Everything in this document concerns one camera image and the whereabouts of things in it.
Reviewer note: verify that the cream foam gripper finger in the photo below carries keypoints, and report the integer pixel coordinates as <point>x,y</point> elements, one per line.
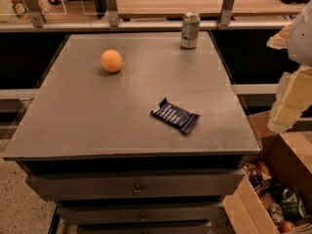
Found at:
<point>293,97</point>
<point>280,40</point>

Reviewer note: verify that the dark blue rxbar wrapper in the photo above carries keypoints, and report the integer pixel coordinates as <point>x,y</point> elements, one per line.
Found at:
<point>175,116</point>

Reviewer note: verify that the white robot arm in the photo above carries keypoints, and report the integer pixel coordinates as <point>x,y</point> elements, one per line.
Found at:
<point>300,40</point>

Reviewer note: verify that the brown cardboard box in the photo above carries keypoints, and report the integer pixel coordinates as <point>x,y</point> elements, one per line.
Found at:
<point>289,158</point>

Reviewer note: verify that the red snack packet in box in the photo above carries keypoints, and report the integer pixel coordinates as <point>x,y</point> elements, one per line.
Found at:
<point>266,174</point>

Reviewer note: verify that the silver green soda can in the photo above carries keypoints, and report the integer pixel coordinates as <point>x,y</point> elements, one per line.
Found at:
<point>190,30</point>

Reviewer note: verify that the green can in box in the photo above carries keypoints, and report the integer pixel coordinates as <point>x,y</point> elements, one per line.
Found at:
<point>293,207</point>

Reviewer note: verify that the silver can in box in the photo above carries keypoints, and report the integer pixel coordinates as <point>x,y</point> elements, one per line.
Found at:
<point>277,215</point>

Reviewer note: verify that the red apple in box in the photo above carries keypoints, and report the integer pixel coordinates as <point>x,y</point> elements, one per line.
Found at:
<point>288,227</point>

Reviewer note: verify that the wooden table in background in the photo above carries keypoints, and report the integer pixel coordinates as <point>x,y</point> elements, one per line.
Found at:
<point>206,8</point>

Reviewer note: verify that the orange fruit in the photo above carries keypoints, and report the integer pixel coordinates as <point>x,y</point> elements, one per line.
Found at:
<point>111,61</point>

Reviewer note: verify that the top drawer knob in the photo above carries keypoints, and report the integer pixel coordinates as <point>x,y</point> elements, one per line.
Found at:
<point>137,190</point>

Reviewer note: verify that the drawer knob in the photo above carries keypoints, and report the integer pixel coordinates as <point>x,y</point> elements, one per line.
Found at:
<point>137,190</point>
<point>142,218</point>

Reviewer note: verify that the grey drawer cabinet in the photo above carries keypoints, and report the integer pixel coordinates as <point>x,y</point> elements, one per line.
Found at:
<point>88,138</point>

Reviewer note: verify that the orange white bag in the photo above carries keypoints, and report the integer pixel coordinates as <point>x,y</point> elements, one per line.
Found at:
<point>14,11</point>

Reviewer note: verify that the grey metal bracket right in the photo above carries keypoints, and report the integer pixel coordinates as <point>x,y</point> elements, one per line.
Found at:
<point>226,12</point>

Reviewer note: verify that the grey metal bracket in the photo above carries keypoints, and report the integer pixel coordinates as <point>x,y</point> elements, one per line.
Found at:
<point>226,12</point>
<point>113,16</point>
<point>35,12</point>

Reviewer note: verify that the grey metal bracket middle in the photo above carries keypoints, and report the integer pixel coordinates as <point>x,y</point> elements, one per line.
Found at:
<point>113,16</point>

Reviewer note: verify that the grey metal bracket left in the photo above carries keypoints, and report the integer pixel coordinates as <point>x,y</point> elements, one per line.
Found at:
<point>35,12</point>

